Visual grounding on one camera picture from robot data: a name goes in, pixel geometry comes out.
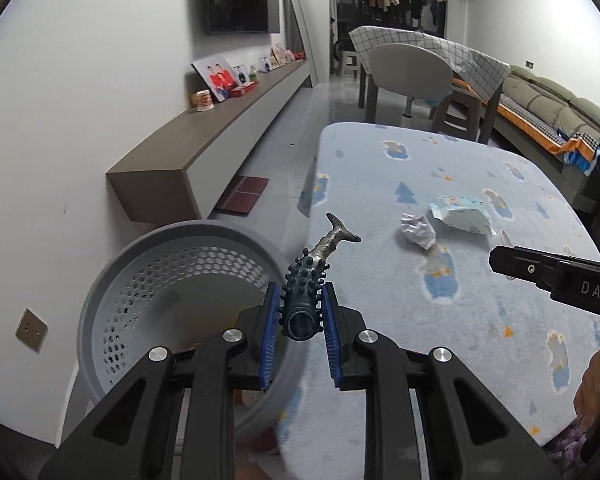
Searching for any dark spiky fish toy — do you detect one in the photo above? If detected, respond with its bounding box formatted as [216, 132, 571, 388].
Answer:
[279, 212, 362, 341]

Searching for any white paper ball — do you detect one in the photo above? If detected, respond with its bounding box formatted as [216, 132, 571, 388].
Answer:
[401, 214, 437, 250]

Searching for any baby wipes pack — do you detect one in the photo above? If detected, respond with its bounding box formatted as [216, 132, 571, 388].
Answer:
[430, 195, 495, 235]

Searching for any person right hand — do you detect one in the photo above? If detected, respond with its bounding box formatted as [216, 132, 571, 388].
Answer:
[573, 350, 600, 431]

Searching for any grey perforated plastic basket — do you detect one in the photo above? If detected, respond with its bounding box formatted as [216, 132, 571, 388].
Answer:
[75, 219, 307, 443]

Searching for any red floor mat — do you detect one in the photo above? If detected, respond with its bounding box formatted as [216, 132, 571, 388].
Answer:
[214, 174, 270, 216]

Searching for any green sofa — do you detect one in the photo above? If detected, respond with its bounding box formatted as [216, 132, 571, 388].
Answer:
[493, 66, 600, 214]

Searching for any long floating tv cabinet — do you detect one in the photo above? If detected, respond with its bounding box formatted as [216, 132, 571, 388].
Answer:
[107, 61, 311, 226]

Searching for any red flat box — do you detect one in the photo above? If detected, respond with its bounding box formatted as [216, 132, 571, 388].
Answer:
[230, 81, 259, 99]

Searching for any striped paper cup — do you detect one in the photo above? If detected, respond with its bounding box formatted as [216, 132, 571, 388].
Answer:
[190, 90, 214, 112]

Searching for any green bottle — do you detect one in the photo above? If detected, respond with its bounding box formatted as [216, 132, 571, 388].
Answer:
[249, 66, 259, 82]

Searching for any wooden stool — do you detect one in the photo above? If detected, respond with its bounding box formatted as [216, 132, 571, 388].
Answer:
[337, 50, 361, 78]

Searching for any grey dining chair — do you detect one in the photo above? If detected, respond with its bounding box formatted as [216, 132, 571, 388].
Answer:
[368, 44, 453, 128]

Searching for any checkered tablecloth table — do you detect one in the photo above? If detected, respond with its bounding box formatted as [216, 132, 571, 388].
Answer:
[350, 26, 510, 144]

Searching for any small framed photo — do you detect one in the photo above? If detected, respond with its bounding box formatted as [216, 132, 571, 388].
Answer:
[233, 64, 249, 84]

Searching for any large family photo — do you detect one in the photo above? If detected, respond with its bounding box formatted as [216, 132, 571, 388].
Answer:
[192, 54, 239, 102]

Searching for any leaning grey board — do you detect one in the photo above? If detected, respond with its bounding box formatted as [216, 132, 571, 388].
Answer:
[284, 0, 318, 88]

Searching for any wall power socket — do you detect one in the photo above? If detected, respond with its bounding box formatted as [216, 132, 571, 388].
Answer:
[15, 309, 48, 353]

